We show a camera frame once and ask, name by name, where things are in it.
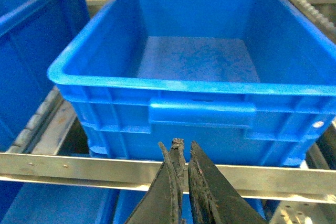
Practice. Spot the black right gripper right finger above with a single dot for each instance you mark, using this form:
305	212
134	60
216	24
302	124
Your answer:
213	199

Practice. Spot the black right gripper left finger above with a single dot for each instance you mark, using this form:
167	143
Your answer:
162	203

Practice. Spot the roller track strip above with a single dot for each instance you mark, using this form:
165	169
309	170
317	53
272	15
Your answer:
37	124

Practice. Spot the ribbed blue bin, empty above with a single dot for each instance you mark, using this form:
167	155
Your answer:
251	81

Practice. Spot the blue lower-shelf bin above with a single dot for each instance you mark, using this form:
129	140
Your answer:
44	203

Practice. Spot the blue plastic bin, empty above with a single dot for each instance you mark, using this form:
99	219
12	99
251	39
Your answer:
33	34

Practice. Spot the metal shelf front rail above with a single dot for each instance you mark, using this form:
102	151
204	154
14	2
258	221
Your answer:
291	184

